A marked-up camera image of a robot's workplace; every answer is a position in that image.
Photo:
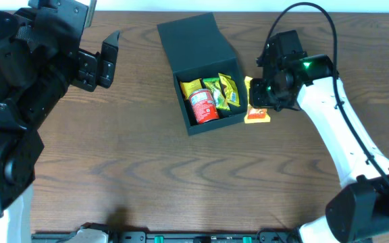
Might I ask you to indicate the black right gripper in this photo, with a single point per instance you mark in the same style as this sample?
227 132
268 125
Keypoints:
258 93

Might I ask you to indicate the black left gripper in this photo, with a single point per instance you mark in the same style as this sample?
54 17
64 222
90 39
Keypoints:
86 70

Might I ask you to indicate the yellow orange biscuit packet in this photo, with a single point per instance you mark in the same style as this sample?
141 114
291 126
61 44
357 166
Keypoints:
254 115

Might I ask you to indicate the plain yellow snack packet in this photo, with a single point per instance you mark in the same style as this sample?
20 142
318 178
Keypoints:
230 89

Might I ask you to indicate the green yellow snack packet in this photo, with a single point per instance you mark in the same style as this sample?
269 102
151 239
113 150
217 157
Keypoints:
214 86

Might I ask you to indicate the red cylindrical can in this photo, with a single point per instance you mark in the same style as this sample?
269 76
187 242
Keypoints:
203 106

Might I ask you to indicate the small yellow snack packet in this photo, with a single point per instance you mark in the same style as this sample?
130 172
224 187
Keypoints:
189 87

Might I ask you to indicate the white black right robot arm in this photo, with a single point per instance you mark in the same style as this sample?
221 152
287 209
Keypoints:
360 210

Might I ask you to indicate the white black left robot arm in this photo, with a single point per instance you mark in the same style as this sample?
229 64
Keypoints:
40 58

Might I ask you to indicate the black open gift box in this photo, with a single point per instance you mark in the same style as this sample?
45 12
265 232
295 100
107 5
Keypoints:
195 48

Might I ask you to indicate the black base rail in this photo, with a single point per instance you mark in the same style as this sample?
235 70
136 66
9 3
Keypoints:
94 232

